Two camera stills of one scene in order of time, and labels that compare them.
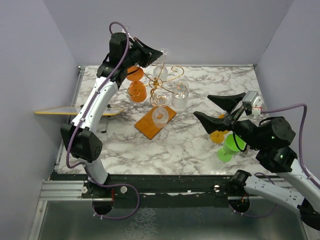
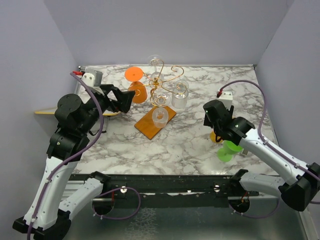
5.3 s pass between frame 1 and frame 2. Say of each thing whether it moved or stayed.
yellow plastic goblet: stayed
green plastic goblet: stayed
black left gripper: moved
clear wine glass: stayed
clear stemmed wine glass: moved
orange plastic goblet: stayed
